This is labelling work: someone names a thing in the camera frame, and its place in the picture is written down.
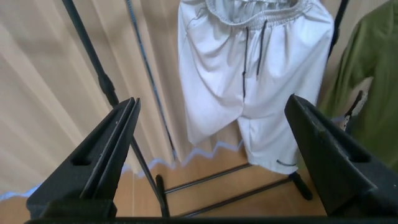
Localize black clothes rack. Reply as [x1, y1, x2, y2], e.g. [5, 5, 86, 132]
[61, 0, 351, 218]

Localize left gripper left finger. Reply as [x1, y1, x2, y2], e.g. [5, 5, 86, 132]
[25, 96, 142, 219]

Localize pale grey shorts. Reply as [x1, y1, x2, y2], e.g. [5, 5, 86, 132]
[177, 0, 335, 175]

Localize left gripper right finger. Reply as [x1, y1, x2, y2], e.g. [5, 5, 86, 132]
[284, 93, 398, 217]

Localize green garment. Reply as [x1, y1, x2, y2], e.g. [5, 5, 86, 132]
[296, 0, 398, 174]

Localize beige curtain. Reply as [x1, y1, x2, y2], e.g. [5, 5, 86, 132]
[0, 0, 389, 200]

